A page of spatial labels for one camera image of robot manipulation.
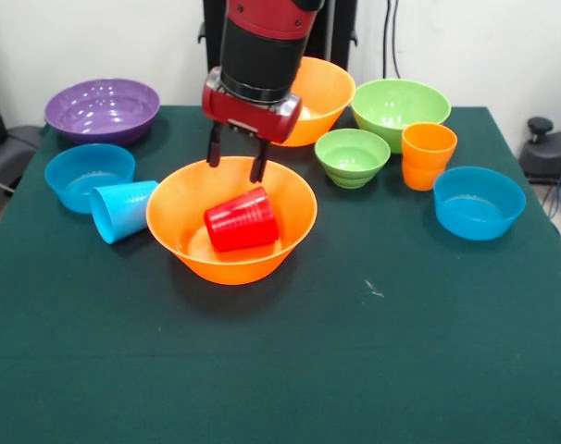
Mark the large green bowl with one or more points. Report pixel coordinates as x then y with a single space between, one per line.
396 108

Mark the red cup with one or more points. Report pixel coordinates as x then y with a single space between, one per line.
241 222

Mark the large orange bowl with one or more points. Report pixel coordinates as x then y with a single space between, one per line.
324 97
178 213

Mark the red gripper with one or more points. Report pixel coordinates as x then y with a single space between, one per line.
248 115

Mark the blue cup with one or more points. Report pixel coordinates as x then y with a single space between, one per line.
123 210

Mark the dark green table cloth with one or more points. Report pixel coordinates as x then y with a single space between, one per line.
280 361

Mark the purple bowl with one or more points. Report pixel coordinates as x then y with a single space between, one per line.
102 111

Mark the blue bowl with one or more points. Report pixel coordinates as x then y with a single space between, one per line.
86 171
479 208

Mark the small green bowl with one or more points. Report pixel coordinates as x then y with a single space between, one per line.
352 157

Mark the orange cup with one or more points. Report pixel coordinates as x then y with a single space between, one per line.
426 162

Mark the black pedestal foot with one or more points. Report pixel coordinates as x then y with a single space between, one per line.
551 152
12 152

